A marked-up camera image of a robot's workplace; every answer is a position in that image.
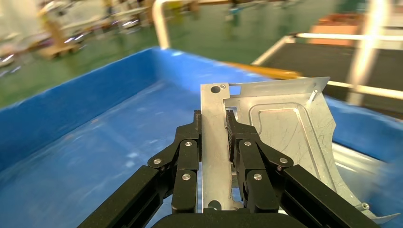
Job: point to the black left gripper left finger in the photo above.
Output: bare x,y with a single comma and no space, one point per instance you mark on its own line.
185,157

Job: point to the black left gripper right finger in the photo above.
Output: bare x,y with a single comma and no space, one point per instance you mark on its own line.
252,160

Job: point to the yellow wooden board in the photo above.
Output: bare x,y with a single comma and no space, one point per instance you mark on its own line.
267,70

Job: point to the blue corrugated plastic bin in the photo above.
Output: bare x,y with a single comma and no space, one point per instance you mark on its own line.
94,141

